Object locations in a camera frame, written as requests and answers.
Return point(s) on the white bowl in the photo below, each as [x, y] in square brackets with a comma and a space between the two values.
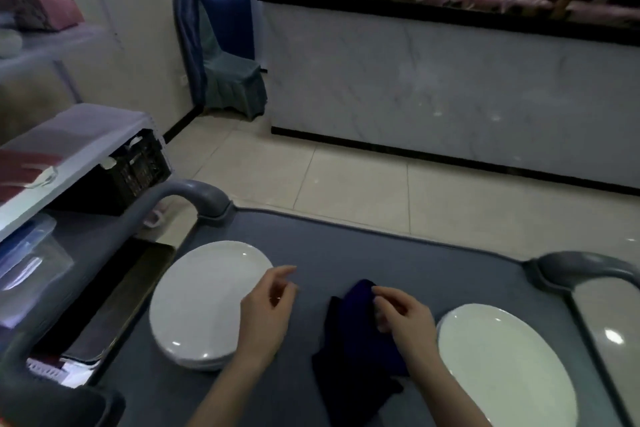
[9, 44]

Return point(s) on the grey service cart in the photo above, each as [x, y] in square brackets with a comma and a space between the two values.
[450, 261]

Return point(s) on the white round plate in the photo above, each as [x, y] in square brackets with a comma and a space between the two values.
[200, 291]

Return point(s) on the white metal shelf rack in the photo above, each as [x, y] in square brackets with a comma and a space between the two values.
[80, 136]

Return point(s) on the black plastic crate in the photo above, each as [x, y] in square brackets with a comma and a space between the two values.
[140, 176]

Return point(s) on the person's right forearm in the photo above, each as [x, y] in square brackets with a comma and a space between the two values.
[445, 391]

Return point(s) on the chair with grey-green cover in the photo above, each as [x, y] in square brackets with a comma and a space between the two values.
[235, 81]

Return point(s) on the dark blue cleaning cloth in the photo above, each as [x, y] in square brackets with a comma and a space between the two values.
[350, 341]

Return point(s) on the stack of white plates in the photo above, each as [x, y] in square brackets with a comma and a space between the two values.
[505, 361]

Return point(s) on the steel tray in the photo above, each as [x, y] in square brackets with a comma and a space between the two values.
[115, 301]

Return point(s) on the marble bar counter black top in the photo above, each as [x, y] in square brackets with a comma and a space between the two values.
[450, 81]

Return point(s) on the small white cup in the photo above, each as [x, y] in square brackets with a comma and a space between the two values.
[109, 162]

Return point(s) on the person's right hand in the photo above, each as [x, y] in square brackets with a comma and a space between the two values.
[410, 326]

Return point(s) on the clear container blue lid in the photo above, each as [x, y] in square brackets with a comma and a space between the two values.
[27, 261]

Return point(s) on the person's left hand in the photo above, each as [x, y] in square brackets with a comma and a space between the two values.
[262, 321]

